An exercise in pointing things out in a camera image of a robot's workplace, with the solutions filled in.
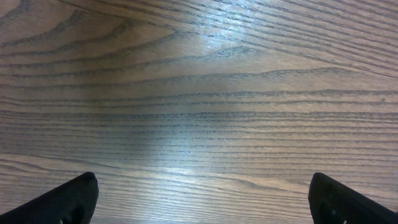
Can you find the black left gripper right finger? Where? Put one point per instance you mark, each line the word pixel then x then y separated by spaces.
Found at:
pixel 331 202

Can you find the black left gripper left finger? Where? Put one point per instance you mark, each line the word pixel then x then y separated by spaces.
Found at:
pixel 73 202

